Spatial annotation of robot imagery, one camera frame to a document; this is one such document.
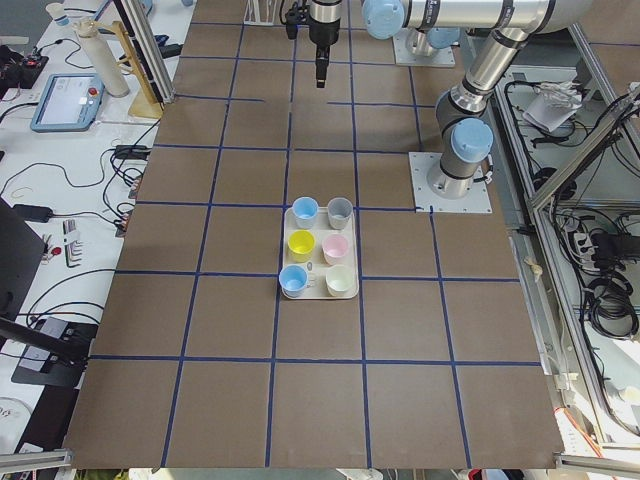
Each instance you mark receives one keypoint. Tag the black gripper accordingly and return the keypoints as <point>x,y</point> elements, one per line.
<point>320,31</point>

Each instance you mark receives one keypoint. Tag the light blue cup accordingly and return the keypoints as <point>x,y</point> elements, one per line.
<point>305,211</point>
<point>293,280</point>

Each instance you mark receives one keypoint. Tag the grey cup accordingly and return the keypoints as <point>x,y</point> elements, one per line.
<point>339,212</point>

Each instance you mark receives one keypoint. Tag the yellow cup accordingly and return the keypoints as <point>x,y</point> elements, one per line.
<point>301,244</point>

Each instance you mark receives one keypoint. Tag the pink cup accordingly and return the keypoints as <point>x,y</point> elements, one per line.
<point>335,248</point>

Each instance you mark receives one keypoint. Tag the cream white cup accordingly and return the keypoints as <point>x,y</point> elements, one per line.
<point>340,281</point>

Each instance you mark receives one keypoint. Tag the wooden stand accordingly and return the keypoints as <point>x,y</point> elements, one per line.
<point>145,104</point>

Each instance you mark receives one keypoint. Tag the cream plastic tray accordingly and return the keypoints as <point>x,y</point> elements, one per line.
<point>316,267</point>

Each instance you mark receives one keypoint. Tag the white cylinder roll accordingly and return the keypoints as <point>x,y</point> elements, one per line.
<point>101,57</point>

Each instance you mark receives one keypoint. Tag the blue teach pendant tablet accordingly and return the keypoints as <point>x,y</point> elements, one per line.
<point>69,103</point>

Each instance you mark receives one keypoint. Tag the hex key set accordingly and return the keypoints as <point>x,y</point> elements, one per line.
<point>72,243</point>

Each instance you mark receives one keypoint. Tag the black power adapter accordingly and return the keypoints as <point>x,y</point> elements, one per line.
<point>33,213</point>

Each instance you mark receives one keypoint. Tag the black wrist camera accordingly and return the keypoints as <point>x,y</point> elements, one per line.
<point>295,17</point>

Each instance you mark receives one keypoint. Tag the white wire dish rack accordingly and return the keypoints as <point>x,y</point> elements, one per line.
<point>261,12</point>

